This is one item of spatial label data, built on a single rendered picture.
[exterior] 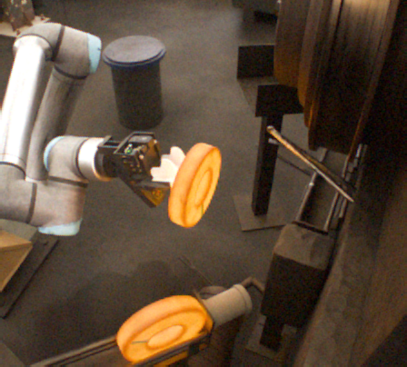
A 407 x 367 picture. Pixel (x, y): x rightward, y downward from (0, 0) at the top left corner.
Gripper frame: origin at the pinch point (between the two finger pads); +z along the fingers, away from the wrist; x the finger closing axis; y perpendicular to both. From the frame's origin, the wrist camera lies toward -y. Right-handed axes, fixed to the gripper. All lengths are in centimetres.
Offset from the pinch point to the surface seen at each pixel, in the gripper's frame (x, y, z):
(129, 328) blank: -27.8, -7.8, -0.2
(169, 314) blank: -23.4, -7.6, 5.1
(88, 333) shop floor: -13, -70, -60
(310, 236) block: -0.5, -10.6, 20.6
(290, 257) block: -6.0, -10.3, 18.7
